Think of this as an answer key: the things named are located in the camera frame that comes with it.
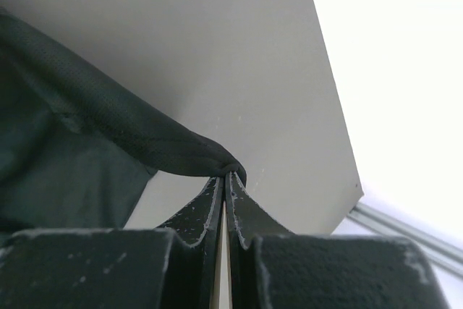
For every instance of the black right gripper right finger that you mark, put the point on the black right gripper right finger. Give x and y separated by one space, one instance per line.
260 252

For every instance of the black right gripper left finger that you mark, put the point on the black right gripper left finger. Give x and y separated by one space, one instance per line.
188 252

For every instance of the black t shirt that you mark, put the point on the black t shirt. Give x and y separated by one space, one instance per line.
77 148

